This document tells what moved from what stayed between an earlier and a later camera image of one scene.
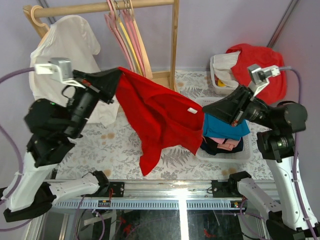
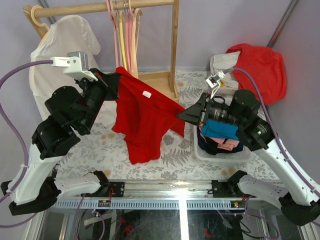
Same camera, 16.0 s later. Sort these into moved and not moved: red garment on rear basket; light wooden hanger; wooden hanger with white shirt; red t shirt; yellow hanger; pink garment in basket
Moved: yellow hanger; red t shirt; light wooden hanger
Not moved: red garment on rear basket; pink garment in basket; wooden hanger with white shirt
